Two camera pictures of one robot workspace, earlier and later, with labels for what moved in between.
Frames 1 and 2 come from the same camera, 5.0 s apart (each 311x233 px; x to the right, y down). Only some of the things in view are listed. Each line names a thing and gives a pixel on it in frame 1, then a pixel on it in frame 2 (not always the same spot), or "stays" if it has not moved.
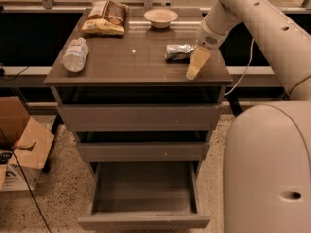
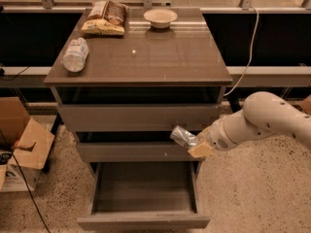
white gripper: [208, 37] to [218, 136]
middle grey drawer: [145, 151] stays
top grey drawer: [139, 116] stays
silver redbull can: [179, 52] to [184, 137]
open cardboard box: [24, 145] stays
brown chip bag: [106, 16] stays
